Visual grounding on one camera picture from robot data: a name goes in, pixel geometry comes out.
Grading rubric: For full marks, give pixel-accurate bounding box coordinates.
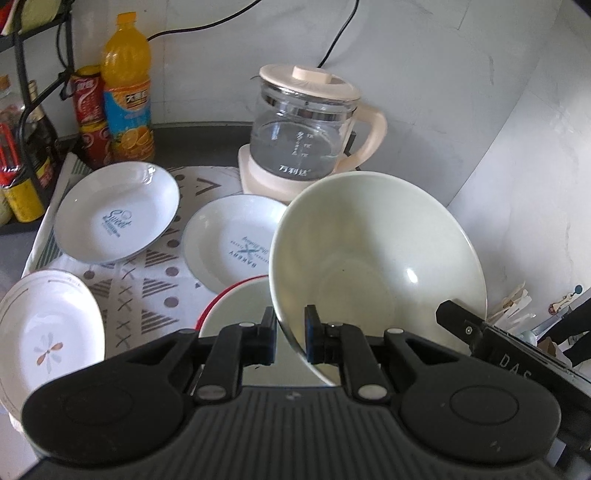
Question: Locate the dark soy sauce bottle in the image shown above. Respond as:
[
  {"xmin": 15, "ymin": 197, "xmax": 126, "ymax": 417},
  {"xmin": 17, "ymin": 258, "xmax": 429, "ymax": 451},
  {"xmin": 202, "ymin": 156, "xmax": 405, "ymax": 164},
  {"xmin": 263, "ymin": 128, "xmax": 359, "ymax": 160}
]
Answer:
[{"xmin": 1, "ymin": 75, "xmax": 59, "ymax": 223}]

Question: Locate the red cola can upper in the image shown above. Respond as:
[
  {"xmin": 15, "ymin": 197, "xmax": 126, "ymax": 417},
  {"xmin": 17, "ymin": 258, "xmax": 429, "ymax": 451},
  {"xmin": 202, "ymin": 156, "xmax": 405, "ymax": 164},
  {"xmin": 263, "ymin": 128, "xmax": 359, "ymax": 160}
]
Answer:
[{"xmin": 70, "ymin": 65, "xmax": 105, "ymax": 126}]

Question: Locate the red rimmed white bowl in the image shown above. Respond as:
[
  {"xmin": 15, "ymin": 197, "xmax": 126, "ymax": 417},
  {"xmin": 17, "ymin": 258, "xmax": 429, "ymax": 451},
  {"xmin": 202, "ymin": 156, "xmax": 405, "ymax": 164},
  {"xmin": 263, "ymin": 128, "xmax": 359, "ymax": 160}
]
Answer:
[{"xmin": 198, "ymin": 275, "xmax": 325, "ymax": 387}]

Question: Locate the white plate Bakery print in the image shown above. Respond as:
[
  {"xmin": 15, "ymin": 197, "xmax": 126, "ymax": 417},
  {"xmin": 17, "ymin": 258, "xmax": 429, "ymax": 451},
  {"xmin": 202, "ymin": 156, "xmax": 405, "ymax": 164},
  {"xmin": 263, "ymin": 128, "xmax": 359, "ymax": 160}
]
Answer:
[{"xmin": 181, "ymin": 194, "xmax": 287, "ymax": 293}]

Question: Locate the white plate Sweet print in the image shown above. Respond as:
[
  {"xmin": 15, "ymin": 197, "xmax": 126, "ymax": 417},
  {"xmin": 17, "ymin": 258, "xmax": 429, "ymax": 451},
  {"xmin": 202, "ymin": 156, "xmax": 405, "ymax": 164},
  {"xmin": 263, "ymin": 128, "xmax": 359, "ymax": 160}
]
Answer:
[{"xmin": 53, "ymin": 161, "xmax": 180, "ymax": 264}]

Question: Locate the black metal rack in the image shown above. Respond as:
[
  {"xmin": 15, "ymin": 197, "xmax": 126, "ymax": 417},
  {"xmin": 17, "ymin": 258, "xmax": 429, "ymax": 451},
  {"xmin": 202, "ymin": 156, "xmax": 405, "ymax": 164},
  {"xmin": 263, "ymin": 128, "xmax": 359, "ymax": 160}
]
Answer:
[{"xmin": 1, "ymin": 1, "xmax": 74, "ymax": 236}]

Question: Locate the red yellow can lower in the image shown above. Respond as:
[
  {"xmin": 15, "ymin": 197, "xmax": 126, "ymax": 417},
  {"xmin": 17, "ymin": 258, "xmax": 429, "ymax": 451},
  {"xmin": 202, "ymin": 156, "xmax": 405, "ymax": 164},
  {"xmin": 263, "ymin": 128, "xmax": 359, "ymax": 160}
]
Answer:
[{"xmin": 79, "ymin": 120, "xmax": 112, "ymax": 170}]

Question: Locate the orange juice bottle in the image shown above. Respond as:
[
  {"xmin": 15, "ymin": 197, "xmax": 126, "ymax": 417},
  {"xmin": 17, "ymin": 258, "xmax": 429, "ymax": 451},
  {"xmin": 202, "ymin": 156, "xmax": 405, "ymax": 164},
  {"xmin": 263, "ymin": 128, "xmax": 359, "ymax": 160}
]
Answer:
[{"xmin": 100, "ymin": 12, "xmax": 155, "ymax": 161}]

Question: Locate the white plate flower print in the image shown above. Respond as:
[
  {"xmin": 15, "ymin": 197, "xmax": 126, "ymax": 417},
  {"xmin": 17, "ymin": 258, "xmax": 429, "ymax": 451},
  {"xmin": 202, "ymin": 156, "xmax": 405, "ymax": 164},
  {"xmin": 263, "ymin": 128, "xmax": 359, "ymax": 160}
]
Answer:
[{"xmin": 1, "ymin": 270, "xmax": 105, "ymax": 420}]

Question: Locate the patterned white cloth mat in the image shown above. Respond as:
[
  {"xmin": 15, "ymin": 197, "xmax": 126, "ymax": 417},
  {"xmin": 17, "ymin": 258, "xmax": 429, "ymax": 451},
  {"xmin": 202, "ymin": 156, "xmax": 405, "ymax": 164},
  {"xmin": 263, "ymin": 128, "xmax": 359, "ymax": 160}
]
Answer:
[{"xmin": 23, "ymin": 153, "xmax": 242, "ymax": 357}]

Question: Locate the large cream green bowl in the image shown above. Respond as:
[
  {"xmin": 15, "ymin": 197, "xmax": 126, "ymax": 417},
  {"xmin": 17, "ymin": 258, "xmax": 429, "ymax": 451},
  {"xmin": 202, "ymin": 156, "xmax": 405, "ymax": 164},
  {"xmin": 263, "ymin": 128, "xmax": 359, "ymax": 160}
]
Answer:
[{"xmin": 269, "ymin": 171, "xmax": 488, "ymax": 357}]

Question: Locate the black power cable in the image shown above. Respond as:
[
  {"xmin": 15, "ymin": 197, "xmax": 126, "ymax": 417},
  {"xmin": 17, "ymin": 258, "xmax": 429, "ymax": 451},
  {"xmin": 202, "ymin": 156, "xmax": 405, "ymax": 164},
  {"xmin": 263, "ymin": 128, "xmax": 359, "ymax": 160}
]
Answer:
[
  {"xmin": 315, "ymin": 0, "xmax": 362, "ymax": 69},
  {"xmin": 146, "ymin": 0, "xmax": 263, "ymax": 44}
]

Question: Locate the cream kettle base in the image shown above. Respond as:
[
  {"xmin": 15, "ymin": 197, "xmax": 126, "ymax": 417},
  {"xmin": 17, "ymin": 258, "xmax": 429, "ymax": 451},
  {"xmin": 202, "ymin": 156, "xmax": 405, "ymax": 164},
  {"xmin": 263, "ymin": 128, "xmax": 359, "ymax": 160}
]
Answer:
[{"xmin": 237, "ymin": 143, "xmax": 362, "ymax": 204}]

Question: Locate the glass kettle cream lid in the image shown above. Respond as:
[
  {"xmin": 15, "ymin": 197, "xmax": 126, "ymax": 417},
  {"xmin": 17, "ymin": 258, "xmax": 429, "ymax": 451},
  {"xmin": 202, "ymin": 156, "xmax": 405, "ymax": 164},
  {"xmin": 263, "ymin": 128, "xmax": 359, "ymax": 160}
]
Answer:
[{"xmin": 249, "ymin": 64, "xmax": 388, "ymax": 181}]

